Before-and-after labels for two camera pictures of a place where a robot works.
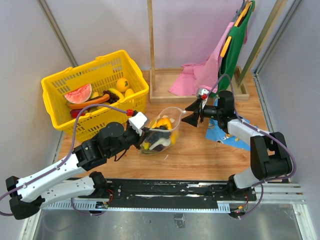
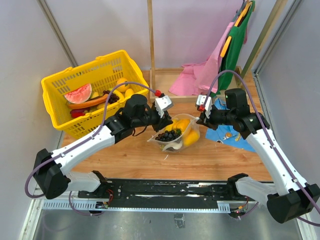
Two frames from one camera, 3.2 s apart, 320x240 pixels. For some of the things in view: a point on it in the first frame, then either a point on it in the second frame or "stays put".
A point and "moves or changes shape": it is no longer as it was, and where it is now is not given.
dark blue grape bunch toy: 155,135 → 168,135
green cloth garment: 230,60 stays put
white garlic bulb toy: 163,141 → 177,145
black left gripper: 139,138 → 163,122
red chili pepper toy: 74,113 stays put
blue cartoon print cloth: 214,132 stays put
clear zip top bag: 164,131 moves or changes shape
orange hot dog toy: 97,100 stays put
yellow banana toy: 118,93 stays put
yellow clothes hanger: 226,46 stays put
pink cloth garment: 193,77 stays put
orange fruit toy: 122,85 stays put
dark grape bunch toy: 112,98 stays put
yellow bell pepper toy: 163,121 moves or changes shape
